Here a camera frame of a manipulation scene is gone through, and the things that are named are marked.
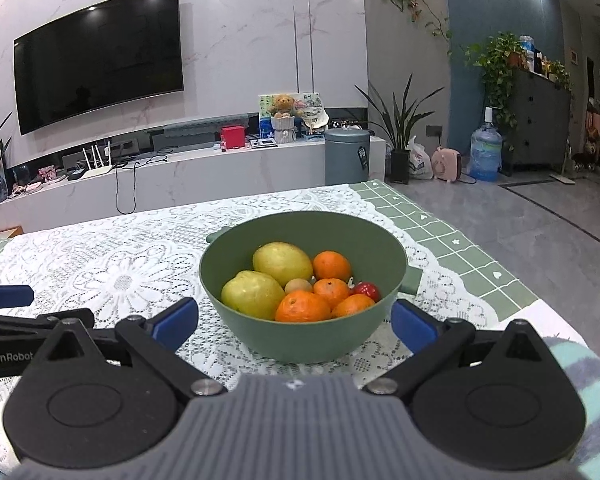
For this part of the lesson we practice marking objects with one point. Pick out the round paper fan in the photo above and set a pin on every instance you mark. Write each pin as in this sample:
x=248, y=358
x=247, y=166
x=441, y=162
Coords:
x=315, y=110

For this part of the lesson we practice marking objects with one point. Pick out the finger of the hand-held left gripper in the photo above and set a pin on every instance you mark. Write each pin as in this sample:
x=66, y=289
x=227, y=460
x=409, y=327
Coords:
x=10, y=296
x=25, y=324

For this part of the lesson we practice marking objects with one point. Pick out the hanging vine plant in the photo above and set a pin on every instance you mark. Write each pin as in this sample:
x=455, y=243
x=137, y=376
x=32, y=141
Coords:
x=415, y=5

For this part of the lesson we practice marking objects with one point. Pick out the red green mango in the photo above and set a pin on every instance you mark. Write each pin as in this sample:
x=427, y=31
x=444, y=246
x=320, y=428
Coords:
x=282, y=262

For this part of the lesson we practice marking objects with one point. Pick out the white lace tablecloth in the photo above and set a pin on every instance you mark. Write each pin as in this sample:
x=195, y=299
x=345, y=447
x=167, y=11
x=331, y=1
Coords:
x=105, y=260

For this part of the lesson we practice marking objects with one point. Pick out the person's right forearm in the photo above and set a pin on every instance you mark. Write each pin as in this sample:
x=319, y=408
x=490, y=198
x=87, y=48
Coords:
x=585, y=385

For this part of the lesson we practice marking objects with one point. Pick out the brown teddy bear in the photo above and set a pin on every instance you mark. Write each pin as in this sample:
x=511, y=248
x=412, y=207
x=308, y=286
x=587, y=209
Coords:
x=282, y=105

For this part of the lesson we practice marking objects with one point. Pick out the white marble television counter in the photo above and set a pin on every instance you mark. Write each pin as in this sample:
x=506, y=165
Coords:
x=230, y=175

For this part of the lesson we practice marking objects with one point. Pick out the white plastic bag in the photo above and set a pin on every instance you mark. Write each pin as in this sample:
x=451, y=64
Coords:
x=420, y=160

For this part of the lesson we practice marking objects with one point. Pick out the long-leaved potted plant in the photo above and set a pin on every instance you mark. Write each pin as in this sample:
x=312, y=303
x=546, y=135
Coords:
x=402, y=125

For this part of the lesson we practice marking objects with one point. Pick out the brown kiwi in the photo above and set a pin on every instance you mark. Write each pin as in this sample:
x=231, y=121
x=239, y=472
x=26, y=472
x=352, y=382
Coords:
x=298, y=286

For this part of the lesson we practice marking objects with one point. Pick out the grey green cabinet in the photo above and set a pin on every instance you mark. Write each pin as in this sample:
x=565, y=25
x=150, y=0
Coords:
x=540, y=120

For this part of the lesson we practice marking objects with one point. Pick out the grey trash bin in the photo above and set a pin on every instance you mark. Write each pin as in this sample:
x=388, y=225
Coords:
x=347, y=155

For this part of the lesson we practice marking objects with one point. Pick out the red box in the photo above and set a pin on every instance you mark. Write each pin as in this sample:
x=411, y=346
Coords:
x=232, y=136

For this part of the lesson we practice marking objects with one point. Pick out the pink heater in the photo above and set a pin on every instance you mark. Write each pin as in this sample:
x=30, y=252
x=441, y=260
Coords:
x=445, y=162

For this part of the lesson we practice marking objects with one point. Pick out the grey fringed dust cover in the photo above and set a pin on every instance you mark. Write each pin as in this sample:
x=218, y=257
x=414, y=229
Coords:
x=195, y=132

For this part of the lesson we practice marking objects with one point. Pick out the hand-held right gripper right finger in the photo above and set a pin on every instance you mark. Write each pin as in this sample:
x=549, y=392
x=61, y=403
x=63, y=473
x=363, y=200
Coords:
x=410, y=325

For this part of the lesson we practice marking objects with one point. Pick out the white router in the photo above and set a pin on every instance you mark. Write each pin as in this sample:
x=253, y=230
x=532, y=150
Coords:
x=97, y=164

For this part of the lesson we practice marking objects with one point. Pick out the orange mandarin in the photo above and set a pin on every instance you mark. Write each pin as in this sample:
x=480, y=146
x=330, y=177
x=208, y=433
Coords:
x=331, y=265
x=331, y=291
x=354, y=306
x=302, y=307

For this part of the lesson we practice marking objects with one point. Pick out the black flat television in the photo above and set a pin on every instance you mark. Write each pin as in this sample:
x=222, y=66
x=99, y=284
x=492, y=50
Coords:
x=100, y=60

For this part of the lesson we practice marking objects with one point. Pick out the green colander bowl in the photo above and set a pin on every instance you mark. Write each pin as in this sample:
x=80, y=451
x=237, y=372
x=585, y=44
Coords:
x=305, y=345

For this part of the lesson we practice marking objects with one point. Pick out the blue water jug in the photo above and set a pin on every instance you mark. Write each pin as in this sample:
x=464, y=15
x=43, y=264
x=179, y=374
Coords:
x=486, y=152

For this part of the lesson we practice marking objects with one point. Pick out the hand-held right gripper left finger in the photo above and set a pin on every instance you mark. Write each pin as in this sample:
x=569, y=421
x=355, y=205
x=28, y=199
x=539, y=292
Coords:
x=172, y=322

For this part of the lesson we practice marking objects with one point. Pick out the red tomato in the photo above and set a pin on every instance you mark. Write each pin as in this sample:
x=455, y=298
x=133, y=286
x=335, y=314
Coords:
x=366, y=290

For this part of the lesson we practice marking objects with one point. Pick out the trailing leafy plant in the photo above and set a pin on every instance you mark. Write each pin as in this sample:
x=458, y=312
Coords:
x=502, y=70

